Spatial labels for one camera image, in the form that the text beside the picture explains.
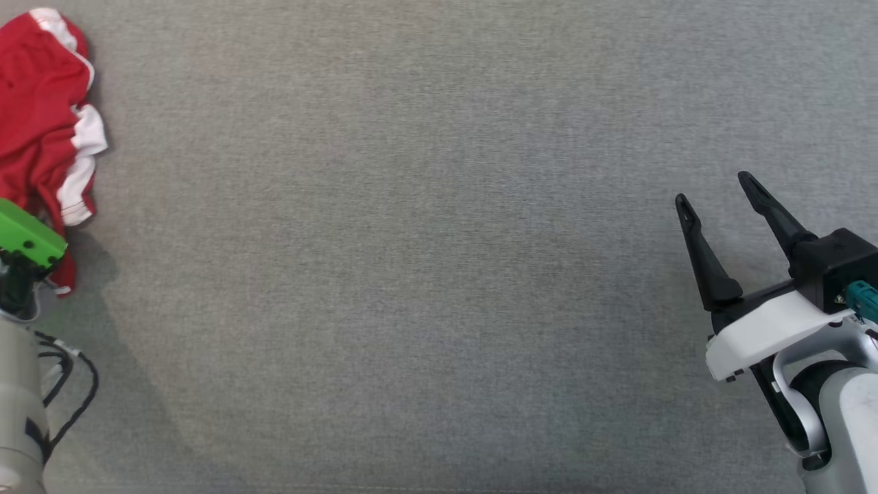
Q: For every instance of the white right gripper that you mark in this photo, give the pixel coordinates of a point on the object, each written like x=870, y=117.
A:
x=768, y=336

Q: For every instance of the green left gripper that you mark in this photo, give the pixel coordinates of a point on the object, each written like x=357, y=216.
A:
x=27, y=233

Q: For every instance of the red shorts white stripes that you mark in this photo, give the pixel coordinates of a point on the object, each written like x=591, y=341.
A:
x=34, y=123

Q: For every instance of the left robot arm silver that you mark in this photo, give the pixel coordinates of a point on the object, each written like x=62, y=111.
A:
x=17, y=384

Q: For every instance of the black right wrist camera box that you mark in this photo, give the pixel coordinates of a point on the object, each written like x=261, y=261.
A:
x=833, y=264

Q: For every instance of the teal right camera connector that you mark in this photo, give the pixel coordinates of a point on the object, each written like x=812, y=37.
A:
x=863, y=298

